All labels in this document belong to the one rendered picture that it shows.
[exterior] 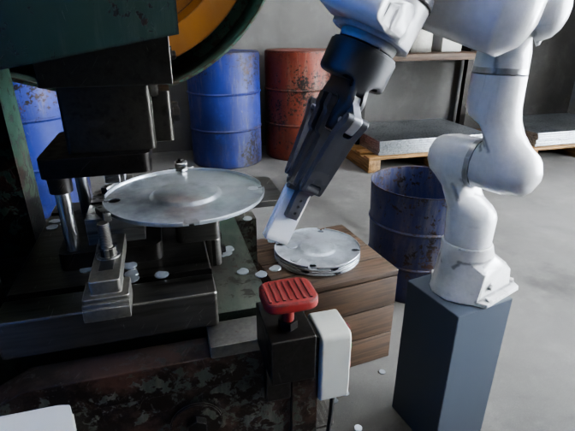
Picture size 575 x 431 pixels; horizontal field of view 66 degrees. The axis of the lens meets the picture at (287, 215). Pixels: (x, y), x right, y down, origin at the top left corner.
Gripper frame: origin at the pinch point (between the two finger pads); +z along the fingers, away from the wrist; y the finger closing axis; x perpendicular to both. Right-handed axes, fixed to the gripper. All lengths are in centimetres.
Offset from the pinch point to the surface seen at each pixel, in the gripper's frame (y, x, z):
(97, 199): 34.7, 20.0, 18.7
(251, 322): 10.4, -6.9, 21.4
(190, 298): 10.6, 3.7, 19.8
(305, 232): 92, -49, 29
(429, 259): 88, -101, 22
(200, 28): 66, 12, -17
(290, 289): 0.3, -5.1, 9.3
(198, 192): 31.4, 4.4, 10.4
